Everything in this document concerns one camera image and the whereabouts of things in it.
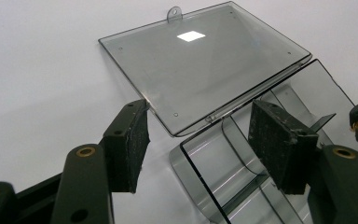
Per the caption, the grey transparent compartment box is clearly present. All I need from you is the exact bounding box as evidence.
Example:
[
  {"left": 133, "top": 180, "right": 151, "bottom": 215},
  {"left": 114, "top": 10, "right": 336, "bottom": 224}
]
[{"left": 98, "top": 0, "right": 358, "bottom": 224}]

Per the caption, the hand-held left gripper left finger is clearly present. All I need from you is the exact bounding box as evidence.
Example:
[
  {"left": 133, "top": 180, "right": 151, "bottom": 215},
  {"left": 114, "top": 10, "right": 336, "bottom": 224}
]
[{"left": 101, "top": 99, "right": 152, "bottom": 194}]

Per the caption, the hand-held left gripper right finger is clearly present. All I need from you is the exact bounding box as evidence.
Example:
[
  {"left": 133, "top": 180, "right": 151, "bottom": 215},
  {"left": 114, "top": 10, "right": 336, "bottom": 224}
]
[{"left": 247, "top": 99, "right": 320, "bottom": 195}]

